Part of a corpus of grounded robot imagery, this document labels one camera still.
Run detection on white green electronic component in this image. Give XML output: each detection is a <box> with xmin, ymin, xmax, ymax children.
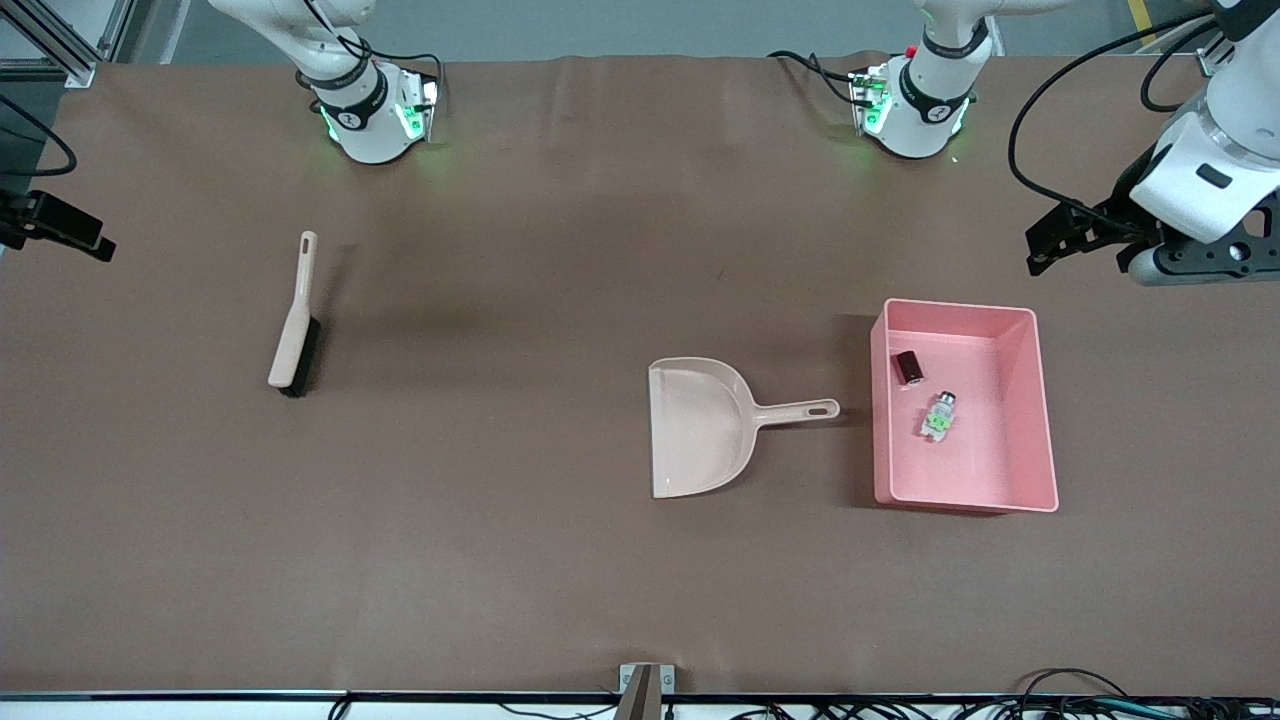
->
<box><xmin>920</xmin><ymin>391</ymin><xmax>959</xmax><ymax>441</ymax></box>

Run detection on black base power cable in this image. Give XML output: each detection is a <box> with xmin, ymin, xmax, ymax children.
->
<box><xmin>355</xmin><ymin>35</ymin><xmax>446</xmax><ymax>101</ymax></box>
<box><xmin>768</xmin><ymin>50</ymin><xmax>871</xmax><ymax>106</ymax></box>

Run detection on brown table mat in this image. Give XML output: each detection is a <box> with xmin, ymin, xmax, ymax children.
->
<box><xmin>0</xmin><ymin>55</ymin><xmax>1280</xmax><ymax>696</ymax></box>

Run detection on aluminium frame profile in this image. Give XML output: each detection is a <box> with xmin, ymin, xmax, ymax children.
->
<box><xmin>0</xmin><ymin>0</ymin><xmax>136</xmax><ymax>89</ymax></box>

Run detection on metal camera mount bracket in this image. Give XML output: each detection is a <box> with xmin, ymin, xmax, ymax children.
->
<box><xmin>615</xmin><ymin>663</ymin><xmax>676</xmax><ymax>720</ymax></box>

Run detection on pink plastic bin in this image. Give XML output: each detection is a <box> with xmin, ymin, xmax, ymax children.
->
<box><xmin>870</xmin><ymin>298</ymin><xmax>1060</xmax><ymax>514</ymax></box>

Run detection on beige plastic dustpan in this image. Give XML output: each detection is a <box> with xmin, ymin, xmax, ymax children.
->
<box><xmin>648</xmin><ymin>357</ymin><xmax>841</xmax><ymax>499</ymax></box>

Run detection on beige hand brush black bristles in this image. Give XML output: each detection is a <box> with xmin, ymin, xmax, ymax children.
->
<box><xmin>267</xmin><ymin>231</ymin><xmax>322</xmax><ymax>398</ymax></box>

